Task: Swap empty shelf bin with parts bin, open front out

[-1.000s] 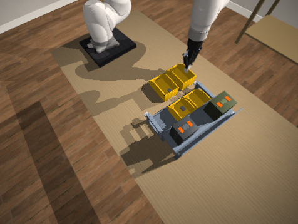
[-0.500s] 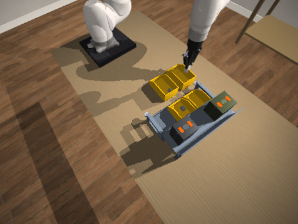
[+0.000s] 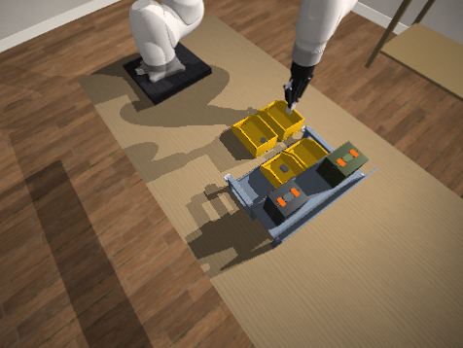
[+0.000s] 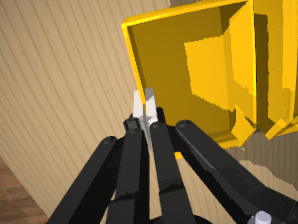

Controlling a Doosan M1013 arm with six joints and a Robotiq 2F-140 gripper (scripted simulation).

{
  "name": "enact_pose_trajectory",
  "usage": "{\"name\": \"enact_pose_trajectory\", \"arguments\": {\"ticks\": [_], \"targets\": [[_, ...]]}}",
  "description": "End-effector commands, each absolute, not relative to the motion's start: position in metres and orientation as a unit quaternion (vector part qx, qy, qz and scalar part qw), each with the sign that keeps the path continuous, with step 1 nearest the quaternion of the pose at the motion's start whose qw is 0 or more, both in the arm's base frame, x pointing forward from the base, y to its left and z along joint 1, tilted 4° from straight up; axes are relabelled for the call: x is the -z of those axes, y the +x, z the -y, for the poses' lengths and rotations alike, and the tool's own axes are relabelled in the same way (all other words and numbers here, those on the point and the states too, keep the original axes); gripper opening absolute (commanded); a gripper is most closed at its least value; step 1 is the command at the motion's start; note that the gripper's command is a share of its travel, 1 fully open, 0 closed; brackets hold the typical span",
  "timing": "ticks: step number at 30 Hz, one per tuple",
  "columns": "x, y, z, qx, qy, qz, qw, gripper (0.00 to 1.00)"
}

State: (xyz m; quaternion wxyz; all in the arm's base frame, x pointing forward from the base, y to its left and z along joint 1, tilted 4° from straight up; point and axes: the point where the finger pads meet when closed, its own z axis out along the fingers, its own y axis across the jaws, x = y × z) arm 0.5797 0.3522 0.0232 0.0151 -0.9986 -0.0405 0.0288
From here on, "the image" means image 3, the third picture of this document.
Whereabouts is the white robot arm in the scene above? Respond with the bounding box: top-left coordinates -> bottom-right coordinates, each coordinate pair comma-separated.
129,0 -> 358,83

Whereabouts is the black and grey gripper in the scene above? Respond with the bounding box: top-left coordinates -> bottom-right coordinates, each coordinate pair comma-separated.
283,61 -> 315,115

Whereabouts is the grey metal shelf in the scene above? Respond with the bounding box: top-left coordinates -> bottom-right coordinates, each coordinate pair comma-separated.
224,125 -> 377,249

